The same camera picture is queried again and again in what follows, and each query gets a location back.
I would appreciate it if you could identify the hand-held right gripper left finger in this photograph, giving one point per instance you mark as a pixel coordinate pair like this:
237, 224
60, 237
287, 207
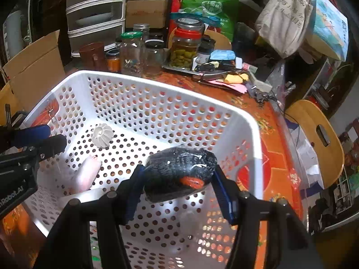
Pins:
134, 193

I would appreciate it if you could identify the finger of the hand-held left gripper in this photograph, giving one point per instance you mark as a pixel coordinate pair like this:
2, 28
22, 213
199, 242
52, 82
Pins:
52, 147
33, 134

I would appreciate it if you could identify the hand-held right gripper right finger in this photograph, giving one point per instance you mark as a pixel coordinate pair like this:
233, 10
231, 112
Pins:
225, 201

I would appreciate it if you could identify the white pink towel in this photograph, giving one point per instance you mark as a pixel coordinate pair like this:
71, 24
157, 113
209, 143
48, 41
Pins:
87, 173

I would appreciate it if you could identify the white ribbed plastic ball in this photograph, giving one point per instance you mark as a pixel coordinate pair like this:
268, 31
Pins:
101, 136

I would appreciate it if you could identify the black knitted gloves packet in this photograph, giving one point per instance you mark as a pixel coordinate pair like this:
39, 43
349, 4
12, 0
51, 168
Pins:
179, 165

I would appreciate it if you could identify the white perforated plastic basket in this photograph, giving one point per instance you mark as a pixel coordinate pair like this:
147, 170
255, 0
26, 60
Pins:
168, 112

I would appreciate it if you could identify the open cardboard box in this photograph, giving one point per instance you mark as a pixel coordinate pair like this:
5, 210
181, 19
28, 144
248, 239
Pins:
33, 67

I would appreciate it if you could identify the blue cardboard box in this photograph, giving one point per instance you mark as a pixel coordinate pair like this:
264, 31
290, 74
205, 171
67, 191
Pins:
303, 151

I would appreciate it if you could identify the small orange spice jar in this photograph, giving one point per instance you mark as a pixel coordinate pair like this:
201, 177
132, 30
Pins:
113, 63

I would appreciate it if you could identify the dark wardrobe with mirrors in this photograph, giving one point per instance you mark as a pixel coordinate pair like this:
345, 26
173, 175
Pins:
16, 28

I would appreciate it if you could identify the pink paper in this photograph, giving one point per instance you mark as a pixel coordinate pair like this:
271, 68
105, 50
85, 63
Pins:
232, 87

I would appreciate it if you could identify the glass jar with green lid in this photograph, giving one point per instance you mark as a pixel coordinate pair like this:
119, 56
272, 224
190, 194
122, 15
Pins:
131, 53

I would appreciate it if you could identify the yellow cloth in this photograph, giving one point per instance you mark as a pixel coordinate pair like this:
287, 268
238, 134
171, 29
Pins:
234, 78

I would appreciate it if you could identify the metal tray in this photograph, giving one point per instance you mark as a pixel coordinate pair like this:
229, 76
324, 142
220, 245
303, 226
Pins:
179, 70

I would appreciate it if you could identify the glass jar with black lid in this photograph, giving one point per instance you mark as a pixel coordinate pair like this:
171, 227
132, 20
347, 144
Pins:
153, 58

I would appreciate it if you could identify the white power strip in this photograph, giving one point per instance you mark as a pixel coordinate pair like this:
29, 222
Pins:
238, 63

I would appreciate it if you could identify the grey plastic drawer tower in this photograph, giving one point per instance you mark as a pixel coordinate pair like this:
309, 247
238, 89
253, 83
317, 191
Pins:
95, 8

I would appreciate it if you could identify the glass jar with silver lid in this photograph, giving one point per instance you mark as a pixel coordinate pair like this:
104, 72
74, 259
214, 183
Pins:
141, 30

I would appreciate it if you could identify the blue sponge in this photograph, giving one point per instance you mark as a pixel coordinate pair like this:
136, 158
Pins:
221, 55

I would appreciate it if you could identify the pickle jar with red lid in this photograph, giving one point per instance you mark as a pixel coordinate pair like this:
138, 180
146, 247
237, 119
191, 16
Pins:
185, 50

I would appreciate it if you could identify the wooden chair backrest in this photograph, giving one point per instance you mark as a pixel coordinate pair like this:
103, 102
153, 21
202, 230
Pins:
221, 40

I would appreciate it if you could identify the closed cardboard box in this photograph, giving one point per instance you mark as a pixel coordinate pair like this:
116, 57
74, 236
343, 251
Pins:
145, 11

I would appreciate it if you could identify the canvas tote bag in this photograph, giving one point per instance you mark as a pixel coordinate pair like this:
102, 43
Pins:
283, 19

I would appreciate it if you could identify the green shopping bag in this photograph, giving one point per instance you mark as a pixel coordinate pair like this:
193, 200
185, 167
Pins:
216, 2

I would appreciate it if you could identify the printed paper bag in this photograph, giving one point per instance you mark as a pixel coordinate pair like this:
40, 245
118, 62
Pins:
328, 28

